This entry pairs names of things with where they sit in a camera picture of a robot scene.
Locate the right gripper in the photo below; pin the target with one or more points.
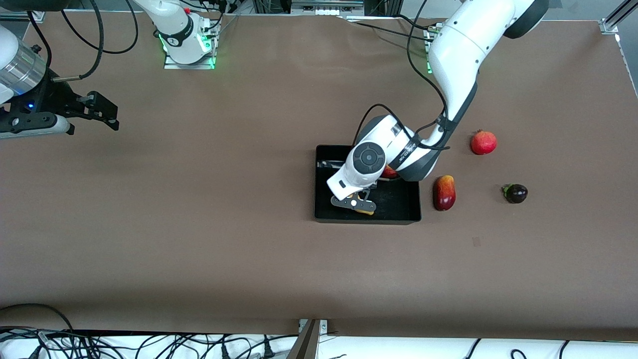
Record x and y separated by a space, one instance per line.
54 97

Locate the red yellow apple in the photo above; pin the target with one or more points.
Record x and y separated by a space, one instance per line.
390 173

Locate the black plastic box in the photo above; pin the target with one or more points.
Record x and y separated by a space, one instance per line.
394 204

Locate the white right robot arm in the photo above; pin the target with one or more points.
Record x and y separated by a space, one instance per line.
174 30

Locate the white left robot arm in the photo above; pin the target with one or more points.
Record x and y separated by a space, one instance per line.
463 50

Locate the red yellow mango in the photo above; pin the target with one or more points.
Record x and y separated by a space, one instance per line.
444 193

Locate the red pomegranate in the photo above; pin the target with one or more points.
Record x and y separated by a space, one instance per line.
484 142

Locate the dark purple eggplant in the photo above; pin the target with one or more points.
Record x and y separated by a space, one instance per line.
516 193

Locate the white power strip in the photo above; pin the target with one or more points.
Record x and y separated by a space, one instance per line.
326 7

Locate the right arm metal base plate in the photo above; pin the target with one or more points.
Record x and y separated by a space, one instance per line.
172 64

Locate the aluminium frame rail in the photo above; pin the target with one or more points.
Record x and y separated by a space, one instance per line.
15 16

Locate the small metal bracket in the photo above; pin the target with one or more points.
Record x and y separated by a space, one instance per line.
323 326

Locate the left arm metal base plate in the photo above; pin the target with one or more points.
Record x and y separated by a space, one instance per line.
427 50

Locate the grey metal post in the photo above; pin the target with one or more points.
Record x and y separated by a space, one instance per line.
304 344

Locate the aluminium frame corner profile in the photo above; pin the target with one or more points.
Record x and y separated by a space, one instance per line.
610 25

